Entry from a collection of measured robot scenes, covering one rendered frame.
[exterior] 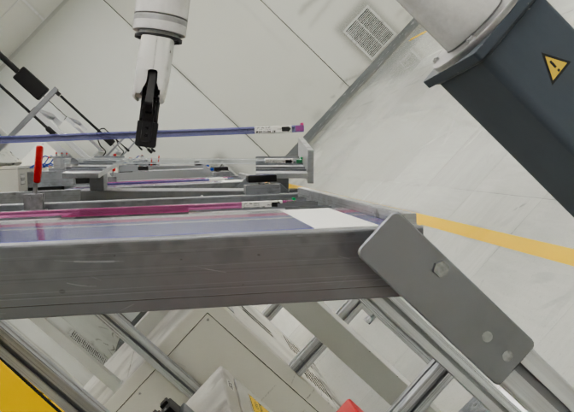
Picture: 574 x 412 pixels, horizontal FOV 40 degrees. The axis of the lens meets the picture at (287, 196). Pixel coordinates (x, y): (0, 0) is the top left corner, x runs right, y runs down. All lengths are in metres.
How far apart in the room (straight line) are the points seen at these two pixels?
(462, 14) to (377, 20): 7.86
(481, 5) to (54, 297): 0.87
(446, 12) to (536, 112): 0.21
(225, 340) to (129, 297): 1.51
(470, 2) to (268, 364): 1.24
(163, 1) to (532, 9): 0.58
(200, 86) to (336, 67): 1.56
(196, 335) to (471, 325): 1.55
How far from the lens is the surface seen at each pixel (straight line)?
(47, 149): 5.74
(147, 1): 1.25
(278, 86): 8.86
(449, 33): 1.33
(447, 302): 0.67
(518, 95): 1.29
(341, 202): 0.99
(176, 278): 0.67
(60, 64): 8.91
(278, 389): 2.23
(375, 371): 1.78
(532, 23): 1.33
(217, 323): 2.17
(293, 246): 0.68
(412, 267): 0.65
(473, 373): 1.52
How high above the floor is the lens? 0.91
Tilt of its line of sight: 7 degrees down
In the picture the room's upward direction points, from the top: 47 degrees counter-clockwise
